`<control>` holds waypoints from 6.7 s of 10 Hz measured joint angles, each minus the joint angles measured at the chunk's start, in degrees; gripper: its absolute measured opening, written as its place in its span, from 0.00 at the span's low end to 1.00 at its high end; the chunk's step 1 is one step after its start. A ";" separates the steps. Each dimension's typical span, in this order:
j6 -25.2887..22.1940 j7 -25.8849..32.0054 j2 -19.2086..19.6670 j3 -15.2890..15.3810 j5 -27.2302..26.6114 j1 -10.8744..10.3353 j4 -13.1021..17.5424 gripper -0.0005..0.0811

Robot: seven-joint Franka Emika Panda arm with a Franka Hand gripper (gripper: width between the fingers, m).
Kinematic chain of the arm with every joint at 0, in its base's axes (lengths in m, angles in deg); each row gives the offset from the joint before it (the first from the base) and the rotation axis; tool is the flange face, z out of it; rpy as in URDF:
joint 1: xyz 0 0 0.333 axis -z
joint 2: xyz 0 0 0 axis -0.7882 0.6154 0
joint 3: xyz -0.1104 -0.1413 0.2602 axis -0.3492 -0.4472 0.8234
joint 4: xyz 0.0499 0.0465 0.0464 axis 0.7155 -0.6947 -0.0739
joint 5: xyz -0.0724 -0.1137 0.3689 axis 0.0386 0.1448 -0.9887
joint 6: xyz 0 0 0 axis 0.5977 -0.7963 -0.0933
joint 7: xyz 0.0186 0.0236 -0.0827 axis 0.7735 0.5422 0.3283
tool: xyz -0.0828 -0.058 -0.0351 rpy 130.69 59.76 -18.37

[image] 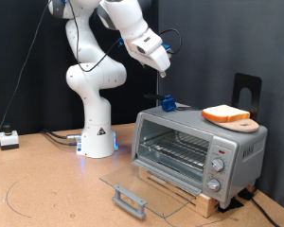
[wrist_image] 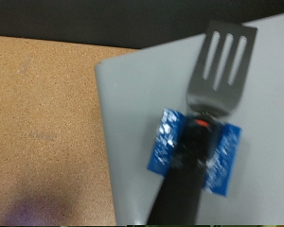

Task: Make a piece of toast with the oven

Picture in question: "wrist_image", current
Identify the silver toaster oven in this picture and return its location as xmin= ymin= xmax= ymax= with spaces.
xmin=94 ymin=10 xmax=284 ymax=227

